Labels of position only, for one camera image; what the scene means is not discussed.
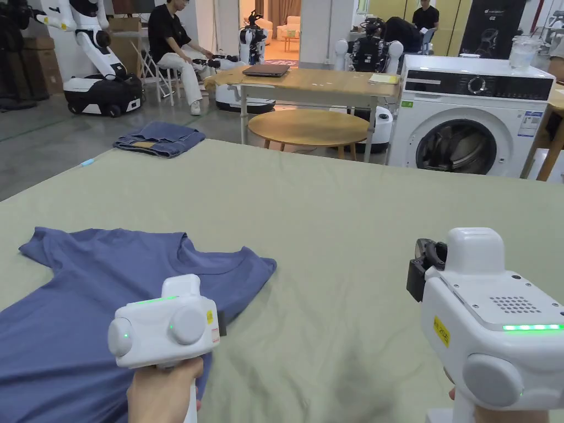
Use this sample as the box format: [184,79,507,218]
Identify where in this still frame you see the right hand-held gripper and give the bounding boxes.
[406,227,564,423]

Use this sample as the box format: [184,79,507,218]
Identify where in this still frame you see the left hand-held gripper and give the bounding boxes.
[107,274,228,423]

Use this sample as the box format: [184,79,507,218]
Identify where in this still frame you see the dark blue shirt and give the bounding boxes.
[0,226,278,423]

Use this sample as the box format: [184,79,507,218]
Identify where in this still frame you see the person's left hand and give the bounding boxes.
[126,358,206,423]

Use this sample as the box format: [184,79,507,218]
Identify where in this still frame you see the person's right hand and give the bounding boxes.
[448,387,564,423]

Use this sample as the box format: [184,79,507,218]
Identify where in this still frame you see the bed with pale green sheet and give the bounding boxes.
[0,138,564,423]

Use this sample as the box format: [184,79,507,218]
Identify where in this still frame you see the white washing machine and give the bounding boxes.
[389,35,557,179]

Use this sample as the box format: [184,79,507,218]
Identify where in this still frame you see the wooden side table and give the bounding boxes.
[519,87,564,183]

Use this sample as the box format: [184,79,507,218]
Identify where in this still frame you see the round wooden low table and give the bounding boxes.
[247,109,369,162]

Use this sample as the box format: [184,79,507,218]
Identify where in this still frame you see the folded blue jeans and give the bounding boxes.
[112,121,207,159]

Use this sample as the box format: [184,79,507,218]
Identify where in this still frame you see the rectangular wooden table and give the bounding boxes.
[203,61,403,166]

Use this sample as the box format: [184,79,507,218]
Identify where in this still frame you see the black and white robot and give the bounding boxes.
[334,17,404,154]

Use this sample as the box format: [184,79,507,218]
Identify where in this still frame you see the black standing banner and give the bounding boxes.
[458,0,528,59]

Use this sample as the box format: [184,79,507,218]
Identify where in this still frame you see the white wheeled robot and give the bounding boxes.
[34,0,144,118]

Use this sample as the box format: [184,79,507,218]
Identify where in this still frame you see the white folding chair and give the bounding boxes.
[140,49,178,107]

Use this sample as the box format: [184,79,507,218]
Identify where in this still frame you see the white humanoid robot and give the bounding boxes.
[200,9,278,112]

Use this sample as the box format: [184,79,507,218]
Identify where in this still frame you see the brown carton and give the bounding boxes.
[21,37,65,96]

